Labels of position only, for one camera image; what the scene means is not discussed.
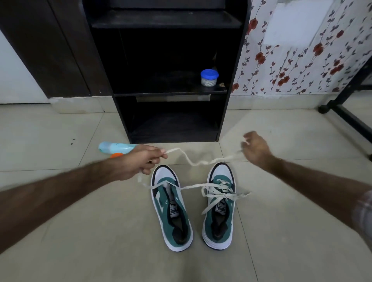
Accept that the person's right hand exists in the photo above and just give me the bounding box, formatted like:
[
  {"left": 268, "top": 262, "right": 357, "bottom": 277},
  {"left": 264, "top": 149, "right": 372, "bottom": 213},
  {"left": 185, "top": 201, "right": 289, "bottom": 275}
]
[{"left": 242, "top": 131, "right": 276, "bottom": 169}]

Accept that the person's left hand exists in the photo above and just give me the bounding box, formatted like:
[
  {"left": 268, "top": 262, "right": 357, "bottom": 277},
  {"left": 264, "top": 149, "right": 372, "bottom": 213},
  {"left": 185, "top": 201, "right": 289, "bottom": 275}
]
[{"left": 114, "top": 144, "right": 169, "bottom": 181}]

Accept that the white shoelace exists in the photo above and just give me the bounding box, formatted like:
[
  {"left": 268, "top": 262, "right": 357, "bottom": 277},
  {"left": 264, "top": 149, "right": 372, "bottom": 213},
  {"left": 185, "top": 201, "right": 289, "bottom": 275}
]
[
  {"left": 137, "top": 147, "right": 247, "bottom": 193},
  {"left": 201, "top": 179, "right": 252, "bottom": 216}
]

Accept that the person's right forearm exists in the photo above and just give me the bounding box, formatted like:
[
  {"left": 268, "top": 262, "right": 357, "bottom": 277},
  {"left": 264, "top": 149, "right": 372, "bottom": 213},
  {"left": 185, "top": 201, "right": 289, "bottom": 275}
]
[{"left": 261, "top": 155, "right": 367, "bottom": 242}]

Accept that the person's left forearm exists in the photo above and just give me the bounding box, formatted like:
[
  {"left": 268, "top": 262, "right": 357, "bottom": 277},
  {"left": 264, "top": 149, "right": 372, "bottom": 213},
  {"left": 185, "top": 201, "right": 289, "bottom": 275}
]
[{"left": 0, "top": 158, "right": 120, "bottom": 255}]

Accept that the black wooden shelf unit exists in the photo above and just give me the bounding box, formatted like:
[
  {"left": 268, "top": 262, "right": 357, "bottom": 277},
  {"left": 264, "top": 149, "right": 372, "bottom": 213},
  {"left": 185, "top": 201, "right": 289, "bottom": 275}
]
[{"left": 83, "top": 0, "right": 252, "bottom": 144}]

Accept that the light blue orange cap bottle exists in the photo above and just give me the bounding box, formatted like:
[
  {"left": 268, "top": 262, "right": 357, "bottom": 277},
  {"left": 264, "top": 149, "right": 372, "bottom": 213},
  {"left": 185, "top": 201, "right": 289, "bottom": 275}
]
[{"left": 98, "top": 141, "right": 138, "bottom": 159}]

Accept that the teal and white sneaker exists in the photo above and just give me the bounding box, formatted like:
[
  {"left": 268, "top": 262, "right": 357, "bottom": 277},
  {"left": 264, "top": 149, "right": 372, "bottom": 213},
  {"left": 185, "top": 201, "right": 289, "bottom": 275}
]
[
  {"left": 150, "top": 165, "right": 194, "bottom": 253},
  {"left": 201, "top": 162, "right": 238, "bottom": 250}
]

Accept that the tied white shoelace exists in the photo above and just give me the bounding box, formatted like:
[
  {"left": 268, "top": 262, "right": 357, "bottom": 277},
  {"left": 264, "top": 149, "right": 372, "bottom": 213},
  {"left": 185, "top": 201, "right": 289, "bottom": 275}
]
[{"left": 201, "top": 179, "right": 252, "bottom": 216}]

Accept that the blue lid plastic jar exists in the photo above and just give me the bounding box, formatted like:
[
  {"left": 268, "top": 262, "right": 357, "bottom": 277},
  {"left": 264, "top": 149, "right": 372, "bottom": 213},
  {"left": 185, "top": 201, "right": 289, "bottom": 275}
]
[{"left": 200, "top": 69, "right": 220, "bottom": 87}]

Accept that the dark brown wooden cabinet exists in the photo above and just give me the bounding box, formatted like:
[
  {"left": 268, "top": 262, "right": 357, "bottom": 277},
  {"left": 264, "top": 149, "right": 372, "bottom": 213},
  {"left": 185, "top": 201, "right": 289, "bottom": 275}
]
[{"left": 0, "top": 0, "right": 113, "bottom": 99}]

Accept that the black metal stand frame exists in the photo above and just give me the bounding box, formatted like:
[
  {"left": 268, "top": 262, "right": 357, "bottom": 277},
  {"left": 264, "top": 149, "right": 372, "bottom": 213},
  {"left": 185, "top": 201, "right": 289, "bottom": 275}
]
[{"left": 318, "top": 55, "right": 372, "bottom": 162}]

